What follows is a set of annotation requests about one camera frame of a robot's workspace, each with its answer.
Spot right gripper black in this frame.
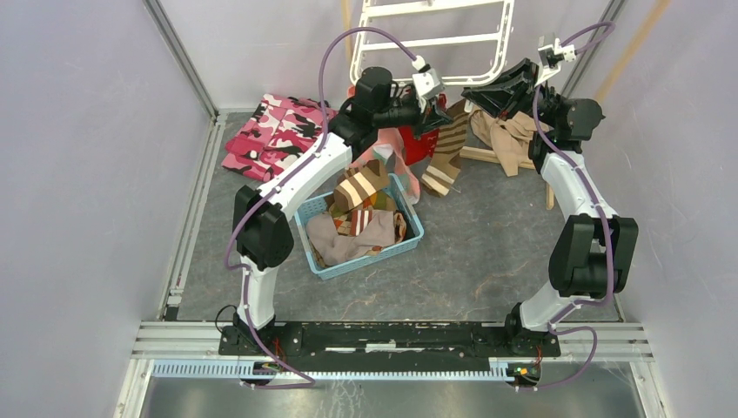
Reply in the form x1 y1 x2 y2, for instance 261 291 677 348
461 57 565 129

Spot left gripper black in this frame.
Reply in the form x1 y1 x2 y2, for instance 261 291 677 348
373 97 453 142

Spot red sock white trim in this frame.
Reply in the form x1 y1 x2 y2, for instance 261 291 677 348
398 126 439 165

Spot brown striped sock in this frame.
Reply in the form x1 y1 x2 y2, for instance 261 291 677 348
420 99 468 197
332 159 390 212

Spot white clip hanger frame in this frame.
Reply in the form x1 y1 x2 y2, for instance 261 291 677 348
358 1 515 86

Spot pink sock green patches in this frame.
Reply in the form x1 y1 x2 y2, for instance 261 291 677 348
351 128 403 167

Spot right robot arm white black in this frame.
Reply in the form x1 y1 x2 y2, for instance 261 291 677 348
462 59 639 355

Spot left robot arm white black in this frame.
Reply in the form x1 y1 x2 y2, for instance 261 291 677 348
224 64 444 355

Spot wooden hanger stand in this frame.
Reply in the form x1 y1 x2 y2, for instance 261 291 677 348
346 1 671 196

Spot brown beige socks pile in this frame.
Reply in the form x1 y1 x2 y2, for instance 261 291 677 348
305 191 412 267

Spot beige cloth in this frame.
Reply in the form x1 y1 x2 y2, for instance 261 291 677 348
469 105 537 177

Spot blue plastic basket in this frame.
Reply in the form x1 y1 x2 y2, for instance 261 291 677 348
293 173 425 280

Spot pink camouflage cloth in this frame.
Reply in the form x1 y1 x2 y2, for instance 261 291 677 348
221 94 336 182

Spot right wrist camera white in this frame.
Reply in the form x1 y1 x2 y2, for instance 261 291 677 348
535 33 576 86

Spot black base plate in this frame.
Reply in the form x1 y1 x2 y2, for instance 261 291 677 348
218 321 561 373

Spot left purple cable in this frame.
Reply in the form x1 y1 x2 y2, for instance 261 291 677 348
223 27 419 388

